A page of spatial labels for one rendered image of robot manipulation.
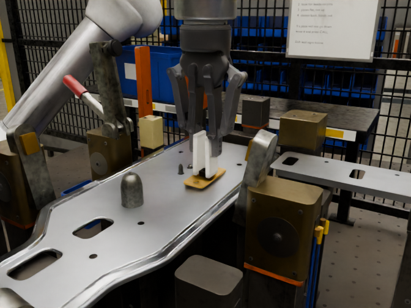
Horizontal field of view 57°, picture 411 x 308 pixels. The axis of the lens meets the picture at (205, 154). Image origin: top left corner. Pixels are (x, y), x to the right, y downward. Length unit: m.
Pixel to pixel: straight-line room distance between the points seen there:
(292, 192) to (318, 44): 0.64
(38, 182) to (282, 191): 0.36
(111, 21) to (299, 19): 0.49
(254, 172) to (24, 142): 0.33
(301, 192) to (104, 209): 0.27
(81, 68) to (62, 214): 0.59
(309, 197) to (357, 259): 0.54
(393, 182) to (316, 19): 0.53
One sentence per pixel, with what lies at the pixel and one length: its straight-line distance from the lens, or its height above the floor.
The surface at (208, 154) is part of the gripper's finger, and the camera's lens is 0.59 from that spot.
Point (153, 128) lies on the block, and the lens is 0.75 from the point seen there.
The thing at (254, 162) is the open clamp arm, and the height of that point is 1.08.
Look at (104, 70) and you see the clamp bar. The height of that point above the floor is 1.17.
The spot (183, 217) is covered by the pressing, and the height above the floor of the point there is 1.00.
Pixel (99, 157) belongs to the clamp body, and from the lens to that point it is 0.73.
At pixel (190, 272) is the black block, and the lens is 0.44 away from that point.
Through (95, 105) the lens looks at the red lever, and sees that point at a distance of 0.74.
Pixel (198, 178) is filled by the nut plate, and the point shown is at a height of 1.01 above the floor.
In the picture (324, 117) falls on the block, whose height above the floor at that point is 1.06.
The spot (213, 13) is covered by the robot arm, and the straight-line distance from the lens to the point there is 0.53.
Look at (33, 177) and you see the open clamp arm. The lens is 0.62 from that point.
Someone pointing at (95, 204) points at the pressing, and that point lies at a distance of 0.58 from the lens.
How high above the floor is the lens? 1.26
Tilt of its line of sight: 21 degrees down
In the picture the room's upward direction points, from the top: straight up
